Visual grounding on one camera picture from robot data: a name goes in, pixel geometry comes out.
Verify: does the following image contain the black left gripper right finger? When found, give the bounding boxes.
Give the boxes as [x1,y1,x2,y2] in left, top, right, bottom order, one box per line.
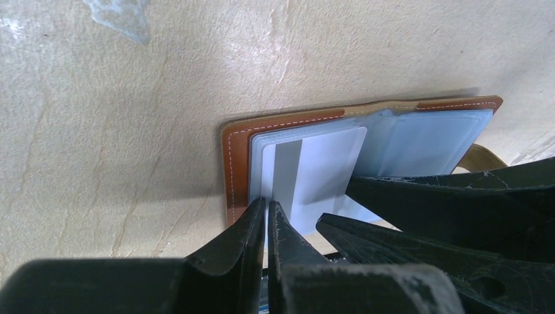
[266,200,465,314]

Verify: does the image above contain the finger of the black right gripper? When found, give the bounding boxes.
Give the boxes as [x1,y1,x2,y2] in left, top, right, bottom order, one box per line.
[316,213,554,313]
[346,158,554,263]

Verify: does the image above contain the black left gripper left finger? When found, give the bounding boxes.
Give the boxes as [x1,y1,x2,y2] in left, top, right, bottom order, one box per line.
[1,198,266,313]

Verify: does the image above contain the white card with grey stripe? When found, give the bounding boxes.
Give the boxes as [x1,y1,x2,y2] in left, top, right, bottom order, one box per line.
[249,124,375,236]

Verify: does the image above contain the brown leather card holder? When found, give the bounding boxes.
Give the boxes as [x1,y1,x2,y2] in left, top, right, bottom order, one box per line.
[221,96,503,226]

